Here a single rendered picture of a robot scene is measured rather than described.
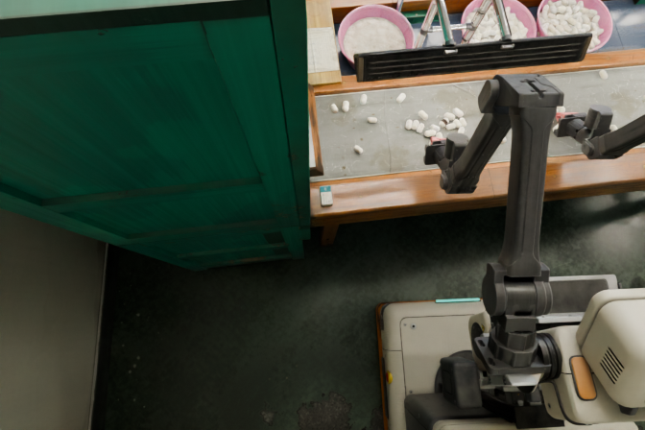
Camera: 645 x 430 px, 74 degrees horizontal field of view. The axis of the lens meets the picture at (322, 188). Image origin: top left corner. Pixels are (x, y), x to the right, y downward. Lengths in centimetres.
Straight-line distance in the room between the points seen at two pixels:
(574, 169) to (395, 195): 59
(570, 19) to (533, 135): 113
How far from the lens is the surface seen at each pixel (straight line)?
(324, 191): 133
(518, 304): 88
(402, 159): 144
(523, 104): 80
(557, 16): 190
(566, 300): 119
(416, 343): 184
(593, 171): 164
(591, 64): 181
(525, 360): 93
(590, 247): 249
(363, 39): 164
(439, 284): 216
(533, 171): 82
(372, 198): 136
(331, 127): 145
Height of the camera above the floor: 207
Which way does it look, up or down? 74 degrees down
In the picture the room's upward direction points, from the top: 5 degrees clockwise
